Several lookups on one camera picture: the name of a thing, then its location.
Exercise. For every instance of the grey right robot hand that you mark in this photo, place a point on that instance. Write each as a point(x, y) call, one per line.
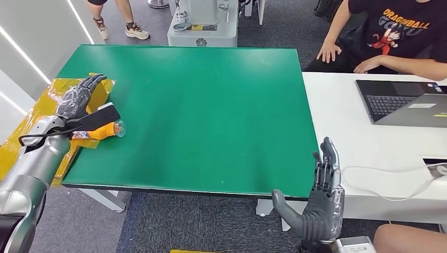
point(321, 221)

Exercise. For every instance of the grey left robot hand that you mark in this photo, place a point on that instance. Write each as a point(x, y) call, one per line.
point(75, 101)

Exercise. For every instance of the orange juice bottle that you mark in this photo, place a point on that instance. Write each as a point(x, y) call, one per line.
point(103, 132)

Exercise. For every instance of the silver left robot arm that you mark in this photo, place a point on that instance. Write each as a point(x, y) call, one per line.
point(35, 167)

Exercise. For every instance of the person's right forearm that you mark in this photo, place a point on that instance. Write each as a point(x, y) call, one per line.
point(334, 21)

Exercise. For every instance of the person's left forearm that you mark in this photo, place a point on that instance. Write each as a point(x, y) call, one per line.
point(415, 66)

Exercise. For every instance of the yellow taped cardboard box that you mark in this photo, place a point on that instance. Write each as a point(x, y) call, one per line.
point(45, 101)

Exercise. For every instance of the white table foot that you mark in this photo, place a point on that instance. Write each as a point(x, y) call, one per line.
point(265, 208)

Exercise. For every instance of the person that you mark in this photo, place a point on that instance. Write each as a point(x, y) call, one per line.
point(401, 49)
point(124, 10)

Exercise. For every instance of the black and white device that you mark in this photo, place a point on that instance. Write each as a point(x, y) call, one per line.
point(436, 170)

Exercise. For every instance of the chrome stand base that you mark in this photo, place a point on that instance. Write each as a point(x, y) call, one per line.
point(158, 3)

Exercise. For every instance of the green table mat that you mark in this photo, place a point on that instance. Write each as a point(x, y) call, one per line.
point(209, 104)

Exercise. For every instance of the yellow flat object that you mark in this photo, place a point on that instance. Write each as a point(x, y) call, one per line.
point(188, 251)

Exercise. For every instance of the black laptop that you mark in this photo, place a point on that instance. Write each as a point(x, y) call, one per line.
point(386, 101)

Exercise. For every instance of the white machine base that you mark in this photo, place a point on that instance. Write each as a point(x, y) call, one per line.
point(209, 37)

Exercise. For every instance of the person's left hand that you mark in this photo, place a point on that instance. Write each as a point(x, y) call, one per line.
point(366, 65)

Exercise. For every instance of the person's hand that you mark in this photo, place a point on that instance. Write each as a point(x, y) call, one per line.
point(328, 52)
point(366, 65)

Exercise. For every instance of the person's right hand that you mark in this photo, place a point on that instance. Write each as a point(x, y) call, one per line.
point(328, 52)

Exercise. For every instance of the white furniture panel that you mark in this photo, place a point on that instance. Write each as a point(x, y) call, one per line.
point(260, 10)

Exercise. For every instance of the black object on floor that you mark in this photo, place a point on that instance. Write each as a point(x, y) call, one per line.
point(323, 7)

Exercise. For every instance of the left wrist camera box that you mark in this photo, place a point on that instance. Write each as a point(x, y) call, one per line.
point(97, 118)

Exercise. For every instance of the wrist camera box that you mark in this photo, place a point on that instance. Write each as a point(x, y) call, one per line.
point(352, 246)
point(97, 118)

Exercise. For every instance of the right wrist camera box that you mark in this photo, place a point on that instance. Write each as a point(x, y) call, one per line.
point(352, 246)

